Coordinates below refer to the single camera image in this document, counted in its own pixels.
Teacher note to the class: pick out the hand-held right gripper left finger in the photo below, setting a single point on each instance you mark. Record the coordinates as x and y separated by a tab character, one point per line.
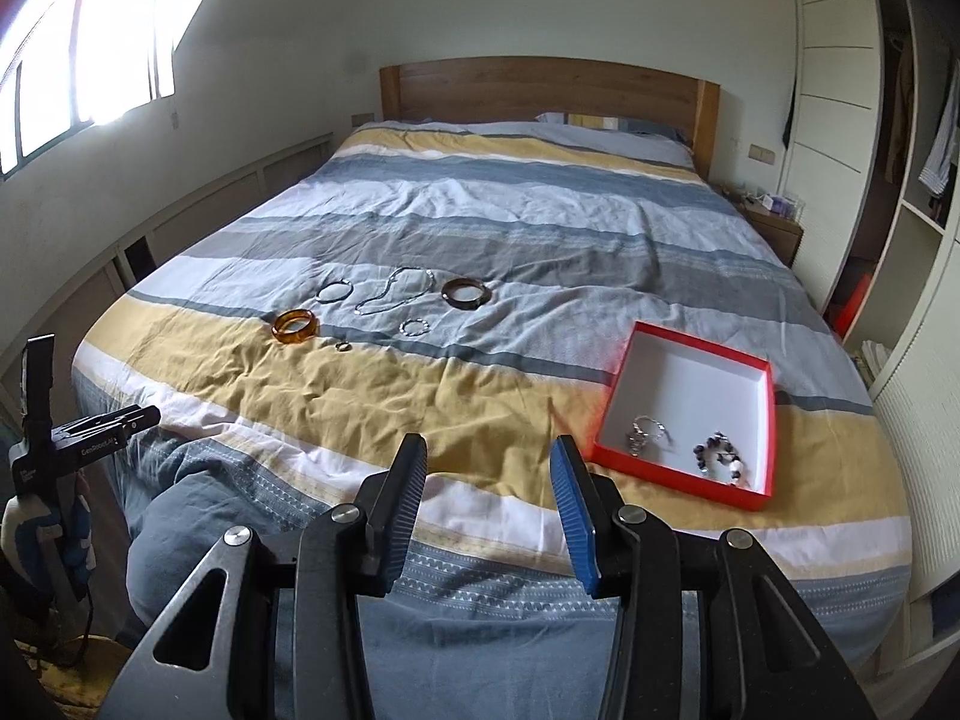
405	514

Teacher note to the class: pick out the bed with striped duvet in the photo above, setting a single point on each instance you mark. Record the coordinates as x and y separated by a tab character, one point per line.
450	202

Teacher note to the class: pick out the red shallow box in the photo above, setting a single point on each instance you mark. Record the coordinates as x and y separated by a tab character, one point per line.
697	375

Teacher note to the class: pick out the wooden headboard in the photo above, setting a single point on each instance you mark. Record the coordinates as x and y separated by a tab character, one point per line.
525	86

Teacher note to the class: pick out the stack of books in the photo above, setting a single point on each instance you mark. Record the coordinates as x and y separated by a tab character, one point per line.
876	361

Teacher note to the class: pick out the yellow patterned cloth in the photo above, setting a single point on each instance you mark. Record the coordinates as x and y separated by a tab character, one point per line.
45	664

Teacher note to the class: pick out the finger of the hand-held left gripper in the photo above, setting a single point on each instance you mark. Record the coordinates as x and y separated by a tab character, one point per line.
112	420

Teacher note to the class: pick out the white wardrobe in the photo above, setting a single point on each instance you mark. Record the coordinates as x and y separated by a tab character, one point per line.
832	52

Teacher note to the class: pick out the wall switch plate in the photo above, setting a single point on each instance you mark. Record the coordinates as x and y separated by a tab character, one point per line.
761	154

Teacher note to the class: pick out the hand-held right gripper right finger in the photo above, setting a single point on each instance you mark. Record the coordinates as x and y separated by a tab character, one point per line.
571	514

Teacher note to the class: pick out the dark brown bangle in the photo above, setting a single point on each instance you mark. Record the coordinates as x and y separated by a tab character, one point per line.
465	304

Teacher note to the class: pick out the amber bangle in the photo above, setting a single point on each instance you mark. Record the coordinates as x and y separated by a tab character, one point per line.
289	337

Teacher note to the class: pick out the wooden nightstand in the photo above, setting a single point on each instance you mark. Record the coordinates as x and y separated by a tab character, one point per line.
776	236

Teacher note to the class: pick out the person's jeans leg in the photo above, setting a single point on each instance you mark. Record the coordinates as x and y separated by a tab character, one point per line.
210	517

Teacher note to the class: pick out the small purple box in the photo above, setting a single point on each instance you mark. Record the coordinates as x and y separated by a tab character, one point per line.
784	203

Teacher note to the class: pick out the person's left hand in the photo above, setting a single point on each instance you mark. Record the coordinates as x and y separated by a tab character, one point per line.
41	532

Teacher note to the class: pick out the brown hanging garment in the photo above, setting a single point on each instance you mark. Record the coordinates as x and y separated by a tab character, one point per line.
904	105

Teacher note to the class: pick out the striped hanging shirt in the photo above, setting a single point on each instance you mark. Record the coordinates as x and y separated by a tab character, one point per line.
941	142

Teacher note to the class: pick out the window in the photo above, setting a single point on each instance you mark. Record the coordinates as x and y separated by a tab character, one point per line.
90	52

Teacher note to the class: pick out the red storage box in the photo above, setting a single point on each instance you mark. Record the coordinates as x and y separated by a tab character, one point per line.
851	307

